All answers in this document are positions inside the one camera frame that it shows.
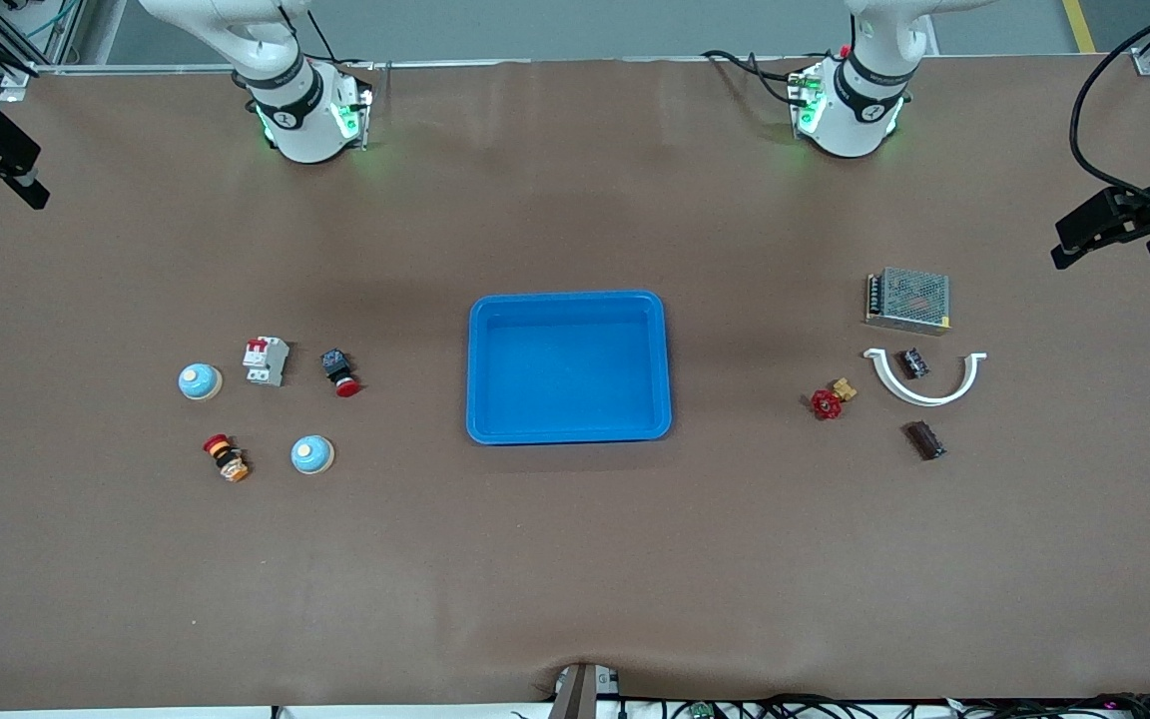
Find long brown capacitor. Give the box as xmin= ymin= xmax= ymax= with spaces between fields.
xmin=902 ymin=419 xmax=948 ymax=462

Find light blue call bell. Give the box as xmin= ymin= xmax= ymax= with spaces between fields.
xmin=178 ymin=361 xmax=224 ymax=402
xmin=290 ymin=434 xmax=336 ymax=476

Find metal mesh power supply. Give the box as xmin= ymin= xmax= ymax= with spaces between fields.
xmin=864 ymin=266 xmax=953 ymax=337

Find white circuit breaker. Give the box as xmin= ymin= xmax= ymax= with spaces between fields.
xmin=242 ymin=336 xmax=290 ymax=388

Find red yellow emergency stop button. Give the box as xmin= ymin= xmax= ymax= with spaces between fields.
xmin=202 ymin=433 xmax=252 ymax=484

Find red mushroom push button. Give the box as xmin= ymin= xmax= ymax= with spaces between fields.
xmin=320 ymin=348 xmax=362 ymax=399

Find blue plastic tray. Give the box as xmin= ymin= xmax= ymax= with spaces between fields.
xmin=465 ymin=290 xmax=674 ymax=446

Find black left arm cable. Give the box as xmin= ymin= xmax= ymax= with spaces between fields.
xmin=1069 ymin=0 xmax=1150 ymax=219

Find white half-ring pipe clamp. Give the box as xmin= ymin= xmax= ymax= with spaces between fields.
xmin=862 ymin=347 xmax=988 ymax=408

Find brass valve red handle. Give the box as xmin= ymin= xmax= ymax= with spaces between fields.
xmin=811 ymin=376 xmax=859 ymax=421

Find black base cable bundle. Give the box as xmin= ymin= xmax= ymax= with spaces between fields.
xmin=703 ymin=48 xmax=816 ymax=106

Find black floor cable bundle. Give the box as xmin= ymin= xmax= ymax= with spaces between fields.
xmin=615 ymin=692 xmax=1150 ymax=719

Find metal table clamp bracket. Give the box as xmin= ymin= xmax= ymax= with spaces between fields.
xmin=547 ymin=661 xmax=624 ymax=719

